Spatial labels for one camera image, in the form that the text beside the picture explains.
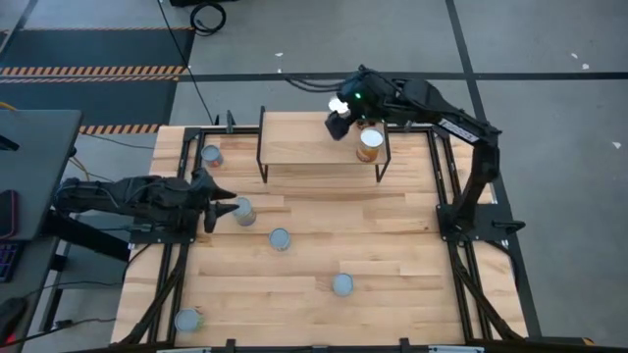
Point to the short grey-lid can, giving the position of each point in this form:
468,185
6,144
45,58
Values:
279,238
342,283

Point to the wooden shelf black legs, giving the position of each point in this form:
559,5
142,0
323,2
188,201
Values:
304,142

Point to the black floor tape line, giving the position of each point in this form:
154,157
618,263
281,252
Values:
463,54
245,77

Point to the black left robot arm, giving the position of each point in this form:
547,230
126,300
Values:
122,198

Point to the can with green label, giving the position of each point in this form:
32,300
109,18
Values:
187,320

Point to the tall can tan label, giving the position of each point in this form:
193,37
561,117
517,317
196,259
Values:
371,138

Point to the small yellow tag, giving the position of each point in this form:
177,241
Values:
587,340

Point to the short orange hazard tape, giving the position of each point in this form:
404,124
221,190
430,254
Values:
118,129

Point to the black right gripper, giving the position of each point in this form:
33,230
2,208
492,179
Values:
368,98

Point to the dark keyboard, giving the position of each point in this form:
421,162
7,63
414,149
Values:
7,262

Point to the long orange hazard tape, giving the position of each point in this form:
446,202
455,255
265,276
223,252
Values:
88,71

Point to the can with red label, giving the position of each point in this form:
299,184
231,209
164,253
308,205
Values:
211,154

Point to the dark phone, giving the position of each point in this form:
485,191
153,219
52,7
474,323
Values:
9,213

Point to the black equipment base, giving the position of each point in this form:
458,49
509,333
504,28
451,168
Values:
196,2

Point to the grey desk top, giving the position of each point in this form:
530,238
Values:
34,162

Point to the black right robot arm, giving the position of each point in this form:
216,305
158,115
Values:
427,98

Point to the dark floor mat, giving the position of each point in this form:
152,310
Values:
98,49

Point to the black computer mouse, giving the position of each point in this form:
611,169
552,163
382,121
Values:
14,311

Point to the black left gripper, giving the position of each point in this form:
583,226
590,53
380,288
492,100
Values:
202,196

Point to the black metal table frame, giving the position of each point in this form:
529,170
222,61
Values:
191,132

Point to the can with purple label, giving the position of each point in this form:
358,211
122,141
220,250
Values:
244,208

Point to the black desk leg beam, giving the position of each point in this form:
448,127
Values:
88,235

